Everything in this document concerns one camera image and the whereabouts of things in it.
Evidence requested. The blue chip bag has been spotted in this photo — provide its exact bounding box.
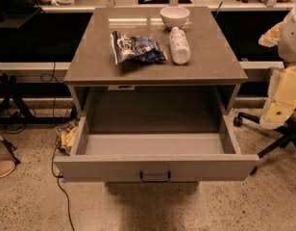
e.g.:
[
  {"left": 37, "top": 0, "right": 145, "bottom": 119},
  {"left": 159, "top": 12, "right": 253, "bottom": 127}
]
[{"left": 110, "top": 31, "right": 167, "bottom": 64}]

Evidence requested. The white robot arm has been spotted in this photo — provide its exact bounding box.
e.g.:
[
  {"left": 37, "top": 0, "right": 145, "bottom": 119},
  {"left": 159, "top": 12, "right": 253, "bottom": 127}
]
[{"left": 259, "top": 4, "right": 296, "bottom": 129}]

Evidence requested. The grey cabinet with glossy top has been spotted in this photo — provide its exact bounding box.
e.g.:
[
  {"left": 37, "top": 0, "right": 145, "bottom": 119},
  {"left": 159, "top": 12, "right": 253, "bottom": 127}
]
[{"left": 64, "top": 7, "right": 247, "bottom": 111}]

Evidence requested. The open grey top drawer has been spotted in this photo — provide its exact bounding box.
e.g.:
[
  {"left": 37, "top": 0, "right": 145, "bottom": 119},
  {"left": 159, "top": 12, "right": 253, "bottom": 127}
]
[{"left": 53, "top": 86, "right": 260, "bottom": 183}]

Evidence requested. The black office chair base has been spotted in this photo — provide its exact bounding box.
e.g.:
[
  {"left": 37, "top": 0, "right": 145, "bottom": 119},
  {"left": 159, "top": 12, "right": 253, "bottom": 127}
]
[{"left": 232, "top": 109, "right": 296, "bottom": 176}]

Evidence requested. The white plastic bottle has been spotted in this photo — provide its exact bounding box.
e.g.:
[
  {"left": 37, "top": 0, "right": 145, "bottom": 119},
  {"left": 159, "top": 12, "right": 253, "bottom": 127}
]
[{"left": 169, "top": 27, "right": 191, "bottom": 64}]

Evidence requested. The white bowl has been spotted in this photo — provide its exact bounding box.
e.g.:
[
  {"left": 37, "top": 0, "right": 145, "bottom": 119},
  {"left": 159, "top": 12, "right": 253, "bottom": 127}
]
[{"left": 160, "top": 6, "right": 190, "bottom": 29}]

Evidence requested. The crumpled yellow packaging on floor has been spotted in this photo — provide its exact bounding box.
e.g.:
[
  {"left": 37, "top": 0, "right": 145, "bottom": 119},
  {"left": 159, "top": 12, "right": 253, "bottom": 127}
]
[{"left": 55, "top": 121, "right": 78, "bottom": 155}]

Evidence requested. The black desk at left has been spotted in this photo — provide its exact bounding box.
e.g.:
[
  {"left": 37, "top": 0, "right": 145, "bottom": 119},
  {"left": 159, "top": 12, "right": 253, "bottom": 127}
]
[{"left": 0, "top": 0, "right": 41, "bottom": 29}]

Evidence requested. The beige shoe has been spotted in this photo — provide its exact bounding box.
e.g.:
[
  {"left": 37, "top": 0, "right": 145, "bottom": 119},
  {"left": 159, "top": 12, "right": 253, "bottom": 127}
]
[{"left": 0, "top": 160, "right": 16, "bottom": 178}]

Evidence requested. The black drawer handle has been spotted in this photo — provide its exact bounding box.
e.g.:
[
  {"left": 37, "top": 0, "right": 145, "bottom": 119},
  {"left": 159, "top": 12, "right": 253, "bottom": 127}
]
[{"left": 139, "top": 171, "right": 171, "bottom": 183}]

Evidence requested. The black floor cable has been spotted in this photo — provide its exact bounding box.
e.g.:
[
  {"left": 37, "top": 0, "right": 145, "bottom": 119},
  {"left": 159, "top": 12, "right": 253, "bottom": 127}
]
[{"left": 50, "top": 138, "right": 76, "bottom": 231}]

